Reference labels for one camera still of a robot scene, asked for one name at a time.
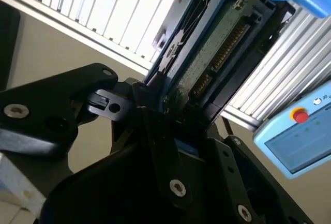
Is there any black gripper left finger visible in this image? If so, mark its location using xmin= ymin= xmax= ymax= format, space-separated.
xmin=0 ymin=63 xmax=193 ymax=211

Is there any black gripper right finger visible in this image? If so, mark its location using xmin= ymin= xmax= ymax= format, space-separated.
xmin=204 ymin=120 xmax=313 ymax=224

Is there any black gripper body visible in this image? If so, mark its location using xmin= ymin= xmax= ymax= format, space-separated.
xmin=38 ymin=115 xmax=233 ymax=224

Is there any hard disk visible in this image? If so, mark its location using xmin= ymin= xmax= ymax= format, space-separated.
xmin=143 ymin=0 xmax=331 ymax=157

